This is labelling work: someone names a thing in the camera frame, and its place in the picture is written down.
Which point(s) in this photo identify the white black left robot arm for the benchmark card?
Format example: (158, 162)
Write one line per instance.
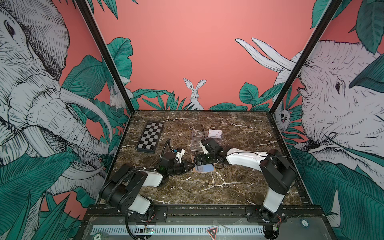
(122, 190)

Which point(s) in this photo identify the black corner frame post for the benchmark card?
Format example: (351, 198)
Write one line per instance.
(98, 38)
(324, 21)

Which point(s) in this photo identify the black white checkered board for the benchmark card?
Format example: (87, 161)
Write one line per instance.
(150, 137)

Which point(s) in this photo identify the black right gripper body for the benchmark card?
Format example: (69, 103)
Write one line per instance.
(207, 158)

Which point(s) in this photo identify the red triangle warning sticker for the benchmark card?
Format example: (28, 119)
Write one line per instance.
(212, 232)

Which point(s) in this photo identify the black corner frame post left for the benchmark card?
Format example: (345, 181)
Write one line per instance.
(98, 38)

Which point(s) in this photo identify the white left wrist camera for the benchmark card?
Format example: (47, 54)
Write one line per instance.
(179, 154)

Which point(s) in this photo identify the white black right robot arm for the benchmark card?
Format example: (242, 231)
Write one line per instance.
(277, 170)

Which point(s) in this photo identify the white pink credit card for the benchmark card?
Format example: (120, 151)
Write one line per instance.
(216, 134)

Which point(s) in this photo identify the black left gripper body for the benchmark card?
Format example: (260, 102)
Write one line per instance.
(178, 169)

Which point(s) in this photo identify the clear acrylic organizer box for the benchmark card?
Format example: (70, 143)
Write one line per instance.
(197, 136)

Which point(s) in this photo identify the white perforated cable tray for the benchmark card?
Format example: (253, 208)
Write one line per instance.
(174, 230)

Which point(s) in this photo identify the black front mounting rail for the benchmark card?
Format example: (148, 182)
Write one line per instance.
(252, 213)

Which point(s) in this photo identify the black corner frame post right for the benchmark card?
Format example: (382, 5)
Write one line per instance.
(324, 21)

